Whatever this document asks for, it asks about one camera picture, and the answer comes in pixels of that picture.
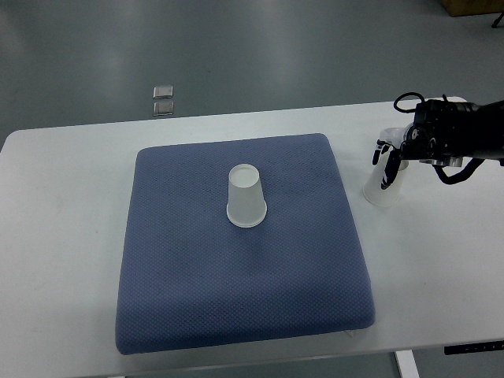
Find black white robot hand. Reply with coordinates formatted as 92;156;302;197
372;124;413;191

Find white paper cup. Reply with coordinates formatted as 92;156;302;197
363;152;409;207
226;164;267;228

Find brown cardboard box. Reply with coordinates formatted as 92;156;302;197
441;0;503;17

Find black tripod leg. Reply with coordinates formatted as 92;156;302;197
491;12;504;28

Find white paper cup on cushion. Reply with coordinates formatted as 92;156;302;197
226;164;267;228

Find white table leg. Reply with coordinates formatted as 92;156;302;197
395;350;420;378

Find upper metal floor plate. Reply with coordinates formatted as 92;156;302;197
153;85;174;99

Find metal floor plate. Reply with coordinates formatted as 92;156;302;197
153;85;174;99
153;101;174;117

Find black desk control panel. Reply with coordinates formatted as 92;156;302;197
443;340;504;356

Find lower metal floor plate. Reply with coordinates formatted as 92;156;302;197
153;101;174;117

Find blue mesh foam cushion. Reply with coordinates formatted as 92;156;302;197
115;133;375;354

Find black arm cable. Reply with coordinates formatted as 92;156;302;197
432;157;484;185

